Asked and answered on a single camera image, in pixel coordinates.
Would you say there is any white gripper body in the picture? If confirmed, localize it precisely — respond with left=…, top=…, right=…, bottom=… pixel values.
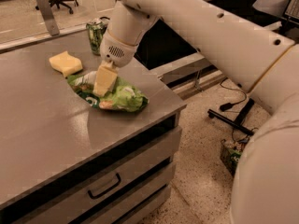
left=100, top=29, right=138, bottom=68

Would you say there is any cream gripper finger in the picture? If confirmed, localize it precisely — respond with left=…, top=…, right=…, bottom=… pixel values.
left=93, top=61, right=118, bottom=97

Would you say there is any green rice chip bag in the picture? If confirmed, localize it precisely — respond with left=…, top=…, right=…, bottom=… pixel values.
left=67, top=71, right=149, bottom=112

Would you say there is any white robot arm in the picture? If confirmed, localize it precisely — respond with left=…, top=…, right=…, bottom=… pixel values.
left=100, top=0, right=299, bottom=224

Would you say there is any green snack bag in basket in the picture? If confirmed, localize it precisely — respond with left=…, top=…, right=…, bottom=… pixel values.
left=230, top=149, right=242, bottom=169

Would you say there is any green soda can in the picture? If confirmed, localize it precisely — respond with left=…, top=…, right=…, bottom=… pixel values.
left=86, top=16, right=110, bottom=55

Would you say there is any yellow sponge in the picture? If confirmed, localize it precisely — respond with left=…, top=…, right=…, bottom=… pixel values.
left=49, top=51, right=83, bottom=77

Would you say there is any grey drawer cabinet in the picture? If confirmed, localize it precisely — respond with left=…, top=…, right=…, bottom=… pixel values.
left=0, top=32, right=185, bottom=224

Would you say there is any grey metal post left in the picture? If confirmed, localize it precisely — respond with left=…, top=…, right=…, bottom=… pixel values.
left=36, top=0, right=60, bottom=36

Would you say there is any black drawer handle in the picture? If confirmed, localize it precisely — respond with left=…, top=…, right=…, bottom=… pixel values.
left=87, top=173, right=121, bottom=200

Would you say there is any black power adapter with cable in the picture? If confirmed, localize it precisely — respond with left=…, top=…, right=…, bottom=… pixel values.
left=220, top=78, right=247, bottom=112

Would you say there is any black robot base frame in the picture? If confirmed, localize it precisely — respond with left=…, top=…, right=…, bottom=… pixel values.
left=207, top=98, right=254, bottom=136

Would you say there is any wire basket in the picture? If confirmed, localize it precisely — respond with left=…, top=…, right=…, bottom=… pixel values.
left=220, top=138, right=249, bottom=175

